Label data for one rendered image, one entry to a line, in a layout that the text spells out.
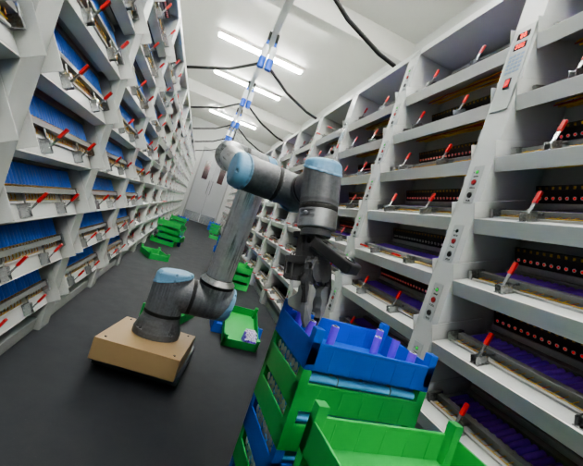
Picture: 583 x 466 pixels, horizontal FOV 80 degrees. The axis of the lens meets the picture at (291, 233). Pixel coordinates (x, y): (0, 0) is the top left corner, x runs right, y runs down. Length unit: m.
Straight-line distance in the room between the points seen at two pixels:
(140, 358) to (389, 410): 0.91
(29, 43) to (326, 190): 0.70
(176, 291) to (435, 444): 1.06
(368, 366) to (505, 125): 0.85
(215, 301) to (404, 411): 0.90
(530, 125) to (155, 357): 1.46
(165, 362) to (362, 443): 0.89
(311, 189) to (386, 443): 0.50
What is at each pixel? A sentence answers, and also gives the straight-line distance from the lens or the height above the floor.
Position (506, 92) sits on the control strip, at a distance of 1.35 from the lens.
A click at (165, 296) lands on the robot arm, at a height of 0.31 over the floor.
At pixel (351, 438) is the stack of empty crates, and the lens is 0.67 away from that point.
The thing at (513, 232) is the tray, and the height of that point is 0.90.
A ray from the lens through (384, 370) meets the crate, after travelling 0.78.
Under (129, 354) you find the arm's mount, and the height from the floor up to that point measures 0.11.
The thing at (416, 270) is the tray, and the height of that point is 0.72.
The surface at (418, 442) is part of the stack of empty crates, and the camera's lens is 0.76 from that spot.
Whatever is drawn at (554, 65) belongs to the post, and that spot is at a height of 1.46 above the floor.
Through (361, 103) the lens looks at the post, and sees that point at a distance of 2.62.
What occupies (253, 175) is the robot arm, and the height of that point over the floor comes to 0.81.
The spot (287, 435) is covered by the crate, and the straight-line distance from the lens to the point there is 0.76.
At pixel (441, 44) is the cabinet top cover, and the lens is 1.95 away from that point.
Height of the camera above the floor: 0.72
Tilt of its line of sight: 1 degrees down
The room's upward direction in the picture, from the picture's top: 19 degrees clockwise
